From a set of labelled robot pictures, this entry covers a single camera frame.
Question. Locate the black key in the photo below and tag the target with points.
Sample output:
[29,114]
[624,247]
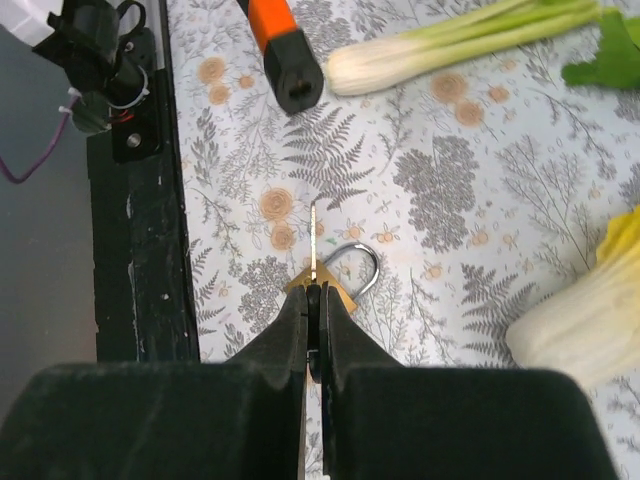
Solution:
[313,291]

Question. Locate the yellow napa cabbage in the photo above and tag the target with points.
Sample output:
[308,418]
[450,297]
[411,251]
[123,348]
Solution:
[589,330]

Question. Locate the orange padlock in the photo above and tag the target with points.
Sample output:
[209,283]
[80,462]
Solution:
[290,65]

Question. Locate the celery stalk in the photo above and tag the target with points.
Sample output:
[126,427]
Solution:
[378,64]

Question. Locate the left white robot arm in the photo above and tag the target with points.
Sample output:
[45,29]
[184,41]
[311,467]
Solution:
[88,43]

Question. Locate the floral table mat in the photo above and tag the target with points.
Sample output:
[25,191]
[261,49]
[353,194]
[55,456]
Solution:
[483,188]

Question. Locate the white radish with leaves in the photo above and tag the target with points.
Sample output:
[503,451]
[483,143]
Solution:
[616,61]

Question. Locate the large brass padlock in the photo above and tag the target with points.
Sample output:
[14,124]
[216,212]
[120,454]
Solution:
[353,269]

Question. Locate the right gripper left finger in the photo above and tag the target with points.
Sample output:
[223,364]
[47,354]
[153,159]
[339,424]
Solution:
[239,419]

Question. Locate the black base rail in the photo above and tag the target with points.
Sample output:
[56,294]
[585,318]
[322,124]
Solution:
[143,293]

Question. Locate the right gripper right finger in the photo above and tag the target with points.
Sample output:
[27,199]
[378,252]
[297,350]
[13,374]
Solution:
[384,420]

